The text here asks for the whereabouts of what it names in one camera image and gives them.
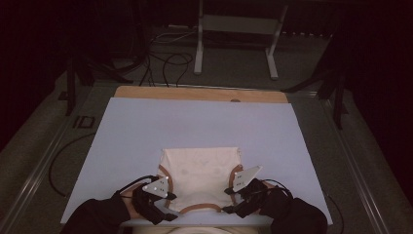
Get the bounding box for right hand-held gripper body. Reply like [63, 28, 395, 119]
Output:
[232, 165, 271, 218]

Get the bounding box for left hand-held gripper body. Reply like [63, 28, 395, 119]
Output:
[131, 175, 170, 226]

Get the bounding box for cream baby bodysuit brown trim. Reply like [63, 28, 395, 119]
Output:
[157, 146, 244, 215]

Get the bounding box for person's left hand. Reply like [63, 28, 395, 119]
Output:
[121, 190, 144, 219]

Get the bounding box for light blue table mat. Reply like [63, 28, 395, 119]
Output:
[60, 97, 334, 227]

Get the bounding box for black square floor socket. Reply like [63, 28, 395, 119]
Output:
[72, 115, 96, 130]

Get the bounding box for black metal stand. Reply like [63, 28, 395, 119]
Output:
[281, 32, 350, 131]
[57, 55, 134, 117]

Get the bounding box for left hand-held gripper black cable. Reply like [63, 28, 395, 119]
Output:
[118, 175, 161, 195]

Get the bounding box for hand-held gripper black cable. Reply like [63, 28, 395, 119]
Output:
[118, 175, 161, 195]
[259, 178, 295, 203]

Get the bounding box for right hand-held gripper black cable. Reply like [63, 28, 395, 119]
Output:
[259, 178, 295, 203]

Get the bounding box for thin black floor cable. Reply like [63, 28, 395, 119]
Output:
[327, 194, 345, 234]

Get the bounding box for silver metal floor rail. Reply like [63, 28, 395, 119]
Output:
[319, 97, 388, 234]
[0, 106, 82, 234]

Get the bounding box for long black floor cable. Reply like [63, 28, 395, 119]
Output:
[48, 131, 96, 198]

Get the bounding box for black looped floor cable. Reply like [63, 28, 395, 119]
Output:
[161, 53, 195, 88]

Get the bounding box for bundle of black cables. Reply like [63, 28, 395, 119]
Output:
[138, 32, 158, 87]

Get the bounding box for white metal stand frame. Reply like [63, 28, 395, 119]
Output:
[193, 0, 289, 81]

